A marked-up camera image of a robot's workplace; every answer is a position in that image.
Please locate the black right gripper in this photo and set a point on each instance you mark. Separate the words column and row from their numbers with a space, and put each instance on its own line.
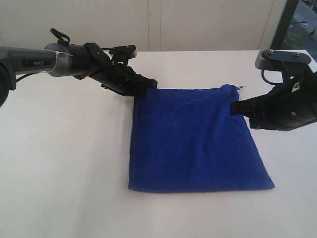
column 286, row 110

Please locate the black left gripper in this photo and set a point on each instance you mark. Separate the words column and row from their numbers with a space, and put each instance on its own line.
column 123, row 80

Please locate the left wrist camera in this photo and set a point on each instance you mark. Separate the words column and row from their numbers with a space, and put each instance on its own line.
column 129, row 51

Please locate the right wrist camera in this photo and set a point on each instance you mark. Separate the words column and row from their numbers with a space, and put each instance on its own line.
column 274, row 60

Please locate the black metal post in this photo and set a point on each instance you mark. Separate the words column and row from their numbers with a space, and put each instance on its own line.
column 284, row 23

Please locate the blue towel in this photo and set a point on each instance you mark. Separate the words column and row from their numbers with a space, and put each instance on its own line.
column 186, row 141

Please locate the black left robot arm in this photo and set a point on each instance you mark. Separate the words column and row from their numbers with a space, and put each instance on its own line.
column 57, row 60

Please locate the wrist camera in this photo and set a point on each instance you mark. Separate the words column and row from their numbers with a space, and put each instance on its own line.
column 129, row 51
column 274, row 60

